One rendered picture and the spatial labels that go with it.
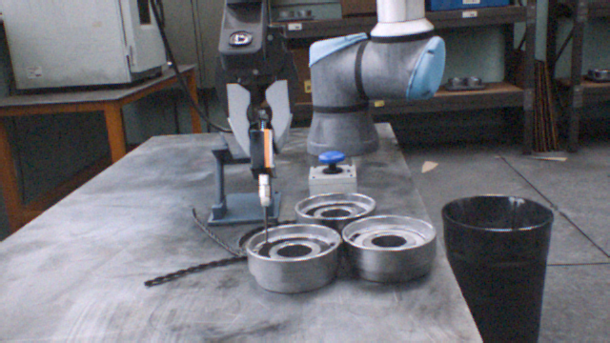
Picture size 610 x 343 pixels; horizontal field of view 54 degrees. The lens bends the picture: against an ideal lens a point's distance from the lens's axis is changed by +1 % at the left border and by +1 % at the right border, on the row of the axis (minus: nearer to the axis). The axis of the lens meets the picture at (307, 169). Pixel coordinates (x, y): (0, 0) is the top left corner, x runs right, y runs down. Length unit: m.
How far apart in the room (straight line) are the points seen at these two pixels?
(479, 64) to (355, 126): 3.65
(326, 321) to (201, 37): 4.05
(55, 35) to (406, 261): 2.53
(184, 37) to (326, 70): 3.44
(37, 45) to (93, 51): 0.26
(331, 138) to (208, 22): 3.40
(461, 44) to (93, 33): 2.81
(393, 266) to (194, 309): 0.21
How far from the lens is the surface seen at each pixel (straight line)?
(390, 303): 0.62
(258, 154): 0.70
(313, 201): 0.81
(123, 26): 2.90
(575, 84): 4.39
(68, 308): 0.70
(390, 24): 1.12
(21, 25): 3.07
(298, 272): 0.62
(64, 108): 2.78
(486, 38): 4.80
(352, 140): 1.18
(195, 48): 4.56
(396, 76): 1.12
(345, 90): 1.17
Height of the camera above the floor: 1.09
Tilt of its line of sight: 15 degrees down
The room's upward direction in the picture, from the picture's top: 4 degrees counter-clockwise
